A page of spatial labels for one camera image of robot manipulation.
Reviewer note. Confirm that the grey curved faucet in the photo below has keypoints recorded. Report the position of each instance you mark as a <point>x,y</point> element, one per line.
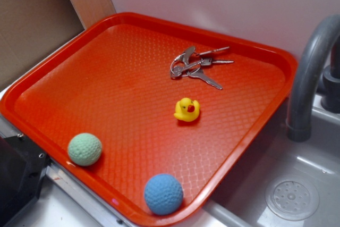
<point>319,62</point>

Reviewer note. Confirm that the brown cardboard panel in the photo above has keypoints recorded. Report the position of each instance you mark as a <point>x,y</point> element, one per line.
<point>30,31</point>

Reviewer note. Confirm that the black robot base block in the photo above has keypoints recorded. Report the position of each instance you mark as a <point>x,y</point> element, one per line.
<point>23,167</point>

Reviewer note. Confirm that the silver key bunch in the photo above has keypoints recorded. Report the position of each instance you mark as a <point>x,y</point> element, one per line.
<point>191,64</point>

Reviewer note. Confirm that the yellow rubber duck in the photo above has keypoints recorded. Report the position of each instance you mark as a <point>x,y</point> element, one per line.
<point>187,110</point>

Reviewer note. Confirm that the red plastic tray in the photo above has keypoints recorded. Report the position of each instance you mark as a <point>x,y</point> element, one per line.
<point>113,82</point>

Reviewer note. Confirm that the green dimpled ball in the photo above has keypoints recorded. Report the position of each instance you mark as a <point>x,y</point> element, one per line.
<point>84,149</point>

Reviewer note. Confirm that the blue dimpled ball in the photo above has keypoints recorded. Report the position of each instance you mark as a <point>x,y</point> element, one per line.
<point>163,194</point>

